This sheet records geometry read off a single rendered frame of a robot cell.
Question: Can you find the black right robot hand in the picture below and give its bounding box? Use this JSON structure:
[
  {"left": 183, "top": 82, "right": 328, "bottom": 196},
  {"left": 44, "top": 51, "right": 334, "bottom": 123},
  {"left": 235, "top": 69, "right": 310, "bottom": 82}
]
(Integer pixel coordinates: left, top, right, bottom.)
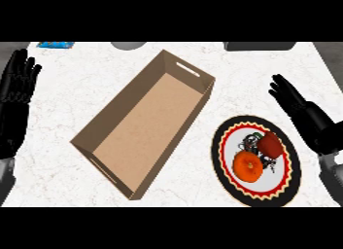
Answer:
[{"left": 267, "top": 74, "right": 343, "bottom": 156}]

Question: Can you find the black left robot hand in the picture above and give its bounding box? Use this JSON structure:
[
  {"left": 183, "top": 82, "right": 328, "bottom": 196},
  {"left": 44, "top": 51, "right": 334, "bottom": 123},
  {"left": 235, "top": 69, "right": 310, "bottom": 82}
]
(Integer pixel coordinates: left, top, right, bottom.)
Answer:
[{"left": 0, "top": 48, "right": 43, "bottom": 161}]

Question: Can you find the orange squash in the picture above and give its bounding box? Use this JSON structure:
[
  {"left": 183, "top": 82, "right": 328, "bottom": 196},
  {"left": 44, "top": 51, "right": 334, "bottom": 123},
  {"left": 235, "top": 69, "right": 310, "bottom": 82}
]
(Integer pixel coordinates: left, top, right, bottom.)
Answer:
[{"left": 230, "top": 150, "right": 266, "bottom": 184}]

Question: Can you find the black red patterned plate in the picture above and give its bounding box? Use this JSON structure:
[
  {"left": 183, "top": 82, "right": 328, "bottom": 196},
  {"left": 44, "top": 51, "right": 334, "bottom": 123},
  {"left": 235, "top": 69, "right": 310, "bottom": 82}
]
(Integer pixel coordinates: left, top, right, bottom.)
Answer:
[{"left": 210, "top": 115, "right": 303, "bottom": 207}]

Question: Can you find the brown cardboard box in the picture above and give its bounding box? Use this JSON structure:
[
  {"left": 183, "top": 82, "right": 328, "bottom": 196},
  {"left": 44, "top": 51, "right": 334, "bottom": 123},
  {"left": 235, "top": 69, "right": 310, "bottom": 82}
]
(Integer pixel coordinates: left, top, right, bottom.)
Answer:
[{"left": 69, "top": 49, "right": 217, "bottom": 201}]

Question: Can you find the dark red vegetable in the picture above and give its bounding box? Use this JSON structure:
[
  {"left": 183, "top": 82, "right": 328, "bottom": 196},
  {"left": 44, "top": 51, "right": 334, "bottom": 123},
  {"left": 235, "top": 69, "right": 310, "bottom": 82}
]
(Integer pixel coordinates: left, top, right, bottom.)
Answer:
[{"left": 256, "top": 130, "right": 284, "bottom": 160}]

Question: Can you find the blue packet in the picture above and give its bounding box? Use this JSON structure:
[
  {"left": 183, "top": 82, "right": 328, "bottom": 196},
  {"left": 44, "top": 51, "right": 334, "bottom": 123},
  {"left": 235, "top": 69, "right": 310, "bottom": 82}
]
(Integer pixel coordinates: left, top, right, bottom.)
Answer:
[{"left": 35, "top": 41, "right": 75, "bottom": 50}]

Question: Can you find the dark grey appliance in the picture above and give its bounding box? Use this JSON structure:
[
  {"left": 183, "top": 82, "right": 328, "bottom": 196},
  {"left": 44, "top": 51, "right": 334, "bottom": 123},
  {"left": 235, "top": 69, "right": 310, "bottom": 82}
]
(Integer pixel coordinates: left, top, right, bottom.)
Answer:
[{"left": 222, "top": 41, "right": 297, "bottom": 53}]

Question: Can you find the grey round object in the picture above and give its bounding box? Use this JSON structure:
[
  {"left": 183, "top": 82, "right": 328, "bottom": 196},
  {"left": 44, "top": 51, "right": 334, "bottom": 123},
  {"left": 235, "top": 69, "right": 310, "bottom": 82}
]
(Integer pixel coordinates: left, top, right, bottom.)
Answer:
[{"left": 109, "top": 41, "right": 148, "bottom": 52}]

